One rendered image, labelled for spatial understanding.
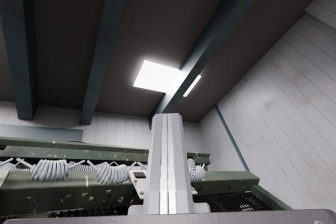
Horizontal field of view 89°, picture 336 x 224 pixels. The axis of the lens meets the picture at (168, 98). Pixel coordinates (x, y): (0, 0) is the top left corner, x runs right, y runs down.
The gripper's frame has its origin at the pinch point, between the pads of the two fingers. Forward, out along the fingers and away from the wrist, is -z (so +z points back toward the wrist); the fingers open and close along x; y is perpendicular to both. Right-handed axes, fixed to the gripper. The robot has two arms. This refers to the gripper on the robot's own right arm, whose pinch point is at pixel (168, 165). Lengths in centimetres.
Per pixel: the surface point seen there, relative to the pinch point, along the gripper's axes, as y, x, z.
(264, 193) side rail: 115, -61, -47
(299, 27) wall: 83, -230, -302
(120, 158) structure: 98, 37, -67
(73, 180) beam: 55, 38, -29
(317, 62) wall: 118, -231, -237
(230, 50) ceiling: 118, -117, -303
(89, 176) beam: 59, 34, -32
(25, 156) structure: 70, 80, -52
